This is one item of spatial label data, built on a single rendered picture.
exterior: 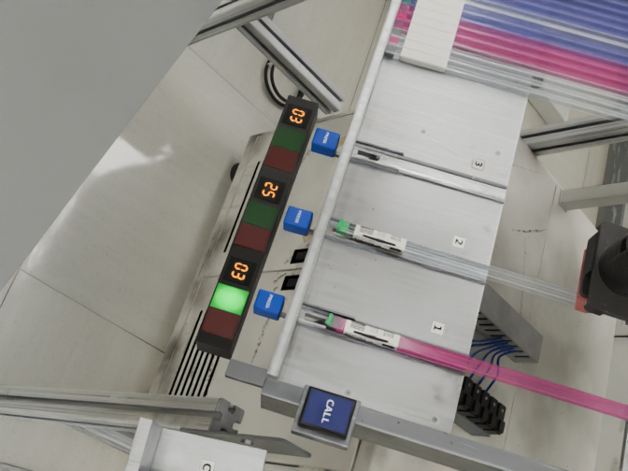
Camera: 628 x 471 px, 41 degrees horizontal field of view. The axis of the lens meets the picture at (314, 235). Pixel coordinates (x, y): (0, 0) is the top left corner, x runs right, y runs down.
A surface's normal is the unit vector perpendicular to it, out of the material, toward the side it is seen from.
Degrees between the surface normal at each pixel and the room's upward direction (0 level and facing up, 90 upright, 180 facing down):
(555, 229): 0
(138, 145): 0
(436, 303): 46
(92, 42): 0
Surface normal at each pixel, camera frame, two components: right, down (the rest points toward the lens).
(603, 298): 0.16, -0.40
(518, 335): 0.73, -0.09
